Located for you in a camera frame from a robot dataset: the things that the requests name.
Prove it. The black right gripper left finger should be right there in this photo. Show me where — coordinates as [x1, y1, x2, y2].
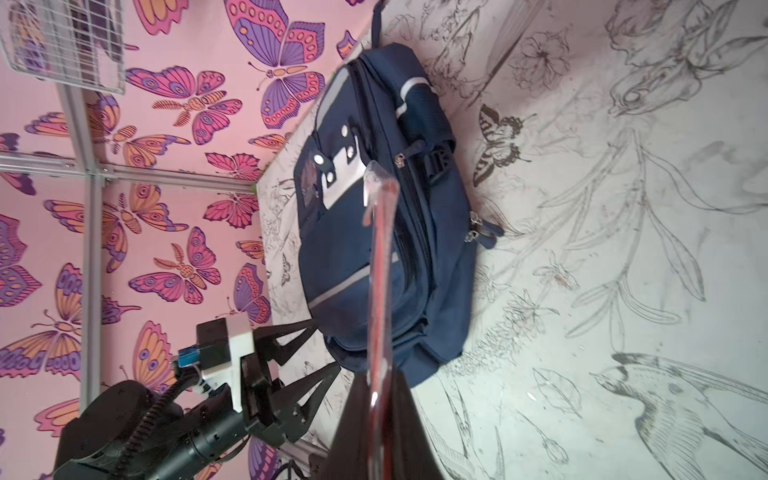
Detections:
[315, 373, 370, 480]

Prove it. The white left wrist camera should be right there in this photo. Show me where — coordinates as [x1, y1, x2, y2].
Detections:
[176, 312, 255, 413]

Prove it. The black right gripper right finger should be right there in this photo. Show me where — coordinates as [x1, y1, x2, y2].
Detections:
[386, 370, 443, 480]

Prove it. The red notebook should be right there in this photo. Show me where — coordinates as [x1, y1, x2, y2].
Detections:
[363, 161, 400, 479]

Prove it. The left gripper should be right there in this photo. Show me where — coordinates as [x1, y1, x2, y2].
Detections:
[241, 319, 341, 447]

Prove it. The aluminium frame post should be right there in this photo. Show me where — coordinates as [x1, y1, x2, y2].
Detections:
[57, 84, 103, 412]

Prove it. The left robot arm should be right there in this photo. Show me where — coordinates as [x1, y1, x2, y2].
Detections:
[52, 314, 340, 479]

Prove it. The white wire basket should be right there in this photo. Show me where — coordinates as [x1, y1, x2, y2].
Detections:
[1, 0, 126, 95]

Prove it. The navy blue backpack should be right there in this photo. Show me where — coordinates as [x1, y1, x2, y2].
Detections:
[292, 0, 505, 388]

